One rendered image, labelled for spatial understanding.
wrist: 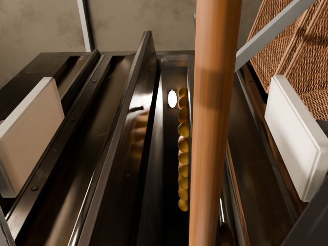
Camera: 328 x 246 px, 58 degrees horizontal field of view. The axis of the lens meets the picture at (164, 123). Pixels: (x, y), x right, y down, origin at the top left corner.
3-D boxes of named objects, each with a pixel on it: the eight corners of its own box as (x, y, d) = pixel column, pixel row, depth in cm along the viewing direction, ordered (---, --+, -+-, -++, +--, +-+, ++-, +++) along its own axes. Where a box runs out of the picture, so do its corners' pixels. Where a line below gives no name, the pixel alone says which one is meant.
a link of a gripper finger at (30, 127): (16, 199, 14) (1, 199, 14) (65, 117, 20) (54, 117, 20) (-7, 148, 12) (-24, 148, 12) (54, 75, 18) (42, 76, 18)
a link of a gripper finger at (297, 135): (318, 150, 11) (338, 150, 11) (271, 73, 17) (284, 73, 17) (300, 203, 13) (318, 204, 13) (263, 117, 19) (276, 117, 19)
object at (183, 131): (187, 215, 170) (178, 214, 171) (186, 160, 210) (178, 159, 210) (189, 128, 137) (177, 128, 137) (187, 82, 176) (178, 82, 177)
